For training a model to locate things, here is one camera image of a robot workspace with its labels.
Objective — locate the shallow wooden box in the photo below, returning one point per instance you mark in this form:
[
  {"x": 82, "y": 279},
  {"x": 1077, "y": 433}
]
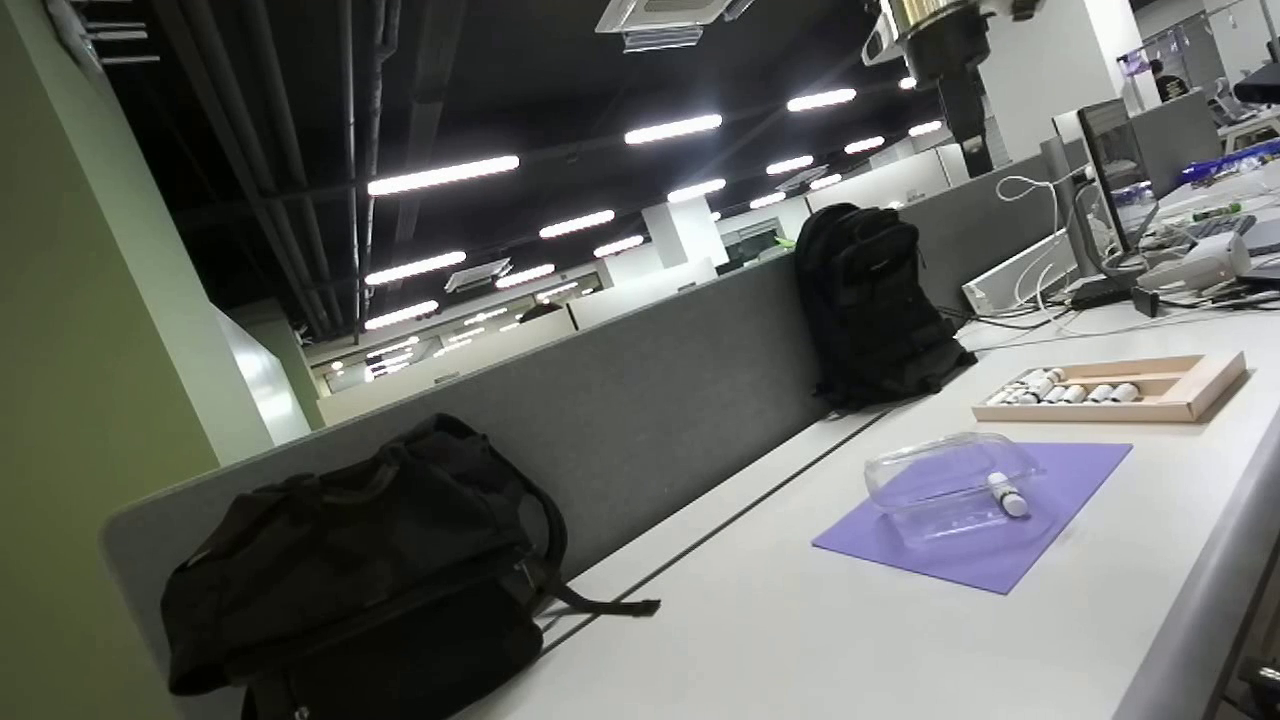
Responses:
[{"x": 1184, "y": 397}]

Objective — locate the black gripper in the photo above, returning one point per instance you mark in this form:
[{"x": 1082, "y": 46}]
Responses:
[{"x": 954, "y": 62}]

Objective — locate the clear plastic bowl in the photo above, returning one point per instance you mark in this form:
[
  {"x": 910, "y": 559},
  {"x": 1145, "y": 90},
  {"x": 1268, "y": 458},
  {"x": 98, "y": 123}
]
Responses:
[{"x": 932, "y": 493}]

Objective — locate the purple-banded white label bottle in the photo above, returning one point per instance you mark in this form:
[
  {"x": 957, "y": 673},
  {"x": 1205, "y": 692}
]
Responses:
[{"x": 1128, "y": 395}]

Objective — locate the small white-capped bottle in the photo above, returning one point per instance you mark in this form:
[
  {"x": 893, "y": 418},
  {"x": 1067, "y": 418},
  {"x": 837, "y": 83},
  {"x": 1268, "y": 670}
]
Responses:
[{"x": 1011, "y": 493}]

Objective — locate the computer monitor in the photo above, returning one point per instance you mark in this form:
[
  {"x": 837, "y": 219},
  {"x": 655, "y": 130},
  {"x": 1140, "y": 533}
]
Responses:
[{"x": 1145, "y": 152}]

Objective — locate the purple mat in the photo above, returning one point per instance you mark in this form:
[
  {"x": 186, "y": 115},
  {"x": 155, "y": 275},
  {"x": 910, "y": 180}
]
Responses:
[{"x": 1015, "y": 546}]

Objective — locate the white desktop device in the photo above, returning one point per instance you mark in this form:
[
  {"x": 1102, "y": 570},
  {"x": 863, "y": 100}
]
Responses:
[{"x": 1020, "y": 279}]

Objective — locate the red-logo white label bottle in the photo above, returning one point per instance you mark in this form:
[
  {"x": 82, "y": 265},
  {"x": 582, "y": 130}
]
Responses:
[{"x": 1011, "y": 395}]

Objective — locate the green-banded white label bottle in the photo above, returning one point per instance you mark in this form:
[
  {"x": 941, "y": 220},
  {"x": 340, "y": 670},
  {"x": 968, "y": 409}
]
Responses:
[{"x": 1074, "y": 395}]

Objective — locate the black duffel bag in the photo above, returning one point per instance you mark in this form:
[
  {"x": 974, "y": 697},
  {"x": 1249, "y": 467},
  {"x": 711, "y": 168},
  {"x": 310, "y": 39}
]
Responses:
[{"x": 363, "y": 574}]

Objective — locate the black backpack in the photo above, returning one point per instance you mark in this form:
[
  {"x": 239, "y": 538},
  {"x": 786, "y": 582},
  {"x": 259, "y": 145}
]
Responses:
[{"x": 875, "y": 307}]

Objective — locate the ceiling air conditioner unit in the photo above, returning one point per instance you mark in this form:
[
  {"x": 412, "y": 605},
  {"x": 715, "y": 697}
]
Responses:
[{"x": 667, "y": 18}]

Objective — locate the grey desk partition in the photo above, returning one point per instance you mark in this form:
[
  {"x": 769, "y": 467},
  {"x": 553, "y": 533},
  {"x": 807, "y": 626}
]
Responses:
[{"x": 643, "y": 403}]

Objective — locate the green-banded red-logo bottle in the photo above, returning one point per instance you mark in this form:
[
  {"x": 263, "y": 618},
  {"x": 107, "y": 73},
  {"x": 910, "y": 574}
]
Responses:
[{"x": 1102, "y": 395}]

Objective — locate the fluorescent ceiling light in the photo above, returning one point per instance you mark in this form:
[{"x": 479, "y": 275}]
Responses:
[
  {"x": 822, "y": 98},
  {"x": 400, "y": 315},
  {"x": 698, "y": 188},
  {"x": 440, "y": 175},
  {"x": 789, "y": 167},
  {"x": 526, "y": 279},
  {"x": 412, "y": 271},
  {"x": 866, "y": 145},
  {"x": 579, "y": 225},
  {"x": 673, "y": 130},
  {"x": 616, "y": 244}
]

